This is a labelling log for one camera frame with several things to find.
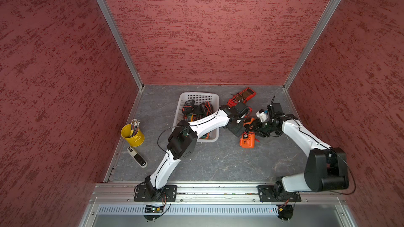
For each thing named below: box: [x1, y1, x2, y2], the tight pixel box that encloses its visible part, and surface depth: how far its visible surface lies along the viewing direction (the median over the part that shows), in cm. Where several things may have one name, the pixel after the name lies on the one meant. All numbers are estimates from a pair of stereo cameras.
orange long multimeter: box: [239, 117, 256, 149], surface depth 85 cm
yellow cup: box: [120, 123, 145, 148], surface depth 86 cm
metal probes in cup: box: [129, 118, 141, 137], surface depth 81 cm
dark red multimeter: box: [232, 87, 257, 104], surface depth 115 cm
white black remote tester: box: [126, 146, 148, 169], surface depth 84 cm
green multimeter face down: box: [193, 100, 214, 117], surface depth 102 cm
